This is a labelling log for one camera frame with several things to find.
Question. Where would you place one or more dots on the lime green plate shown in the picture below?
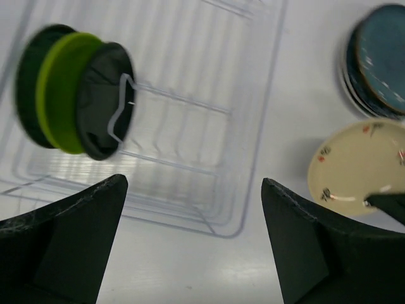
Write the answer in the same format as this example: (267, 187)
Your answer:
(57, 85)

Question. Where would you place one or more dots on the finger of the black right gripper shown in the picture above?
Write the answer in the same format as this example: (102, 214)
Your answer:
(391, 204)

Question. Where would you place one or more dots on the blue white floral plate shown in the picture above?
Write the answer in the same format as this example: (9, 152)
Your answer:
(351, 95)

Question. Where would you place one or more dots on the clear wire dish rack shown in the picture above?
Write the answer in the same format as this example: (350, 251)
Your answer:
(203, 74)

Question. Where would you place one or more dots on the cream small plate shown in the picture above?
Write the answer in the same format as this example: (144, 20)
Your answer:
(362, 159)

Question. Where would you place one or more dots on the black plate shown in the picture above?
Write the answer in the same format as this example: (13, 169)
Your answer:
(106, 98)

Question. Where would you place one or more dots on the dark green plate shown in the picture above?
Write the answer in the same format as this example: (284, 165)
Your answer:
(26, 77)
(379, 55)

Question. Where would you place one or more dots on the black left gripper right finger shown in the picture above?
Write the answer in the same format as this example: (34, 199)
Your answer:
(324, 257)

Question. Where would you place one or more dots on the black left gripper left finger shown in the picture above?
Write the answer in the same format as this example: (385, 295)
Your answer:
(58, 253)

